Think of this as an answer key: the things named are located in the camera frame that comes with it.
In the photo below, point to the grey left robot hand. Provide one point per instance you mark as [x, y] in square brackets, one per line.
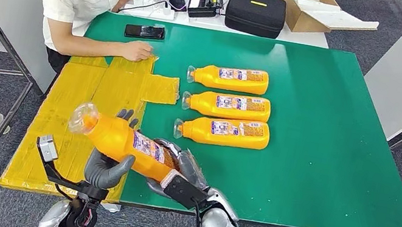
[101, 173]

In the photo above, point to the person's right hand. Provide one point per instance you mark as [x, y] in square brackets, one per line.
[136, 50]

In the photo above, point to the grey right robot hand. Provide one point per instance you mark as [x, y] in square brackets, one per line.
[188, 163]

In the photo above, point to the black smartphone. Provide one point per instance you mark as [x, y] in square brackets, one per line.
[145, 31]

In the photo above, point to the orange detergent bottle clear cap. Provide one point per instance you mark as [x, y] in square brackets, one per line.
[202, 104]
[198, 130]
[207, 77]
[115, 139]

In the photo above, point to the person's right forearm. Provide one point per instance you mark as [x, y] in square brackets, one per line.
[81, 45]

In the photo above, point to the white power strip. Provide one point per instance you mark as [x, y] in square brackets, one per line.
[152, 12]

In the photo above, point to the small black device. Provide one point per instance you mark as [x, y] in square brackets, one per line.
[177, 1]

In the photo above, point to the yellow taped cardboard sheet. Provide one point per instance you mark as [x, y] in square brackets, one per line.
[63, 106]

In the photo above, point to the black label printer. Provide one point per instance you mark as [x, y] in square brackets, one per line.
[205, 5]

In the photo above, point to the black zip carry case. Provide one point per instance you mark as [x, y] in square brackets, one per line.
[256, 15]

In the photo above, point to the brown cardboard box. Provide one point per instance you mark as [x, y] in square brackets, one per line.
[302, 21]

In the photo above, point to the white paper sheet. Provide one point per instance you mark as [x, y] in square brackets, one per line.
[339, 19]

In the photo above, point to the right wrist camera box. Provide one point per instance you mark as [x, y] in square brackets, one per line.
[184, 191]

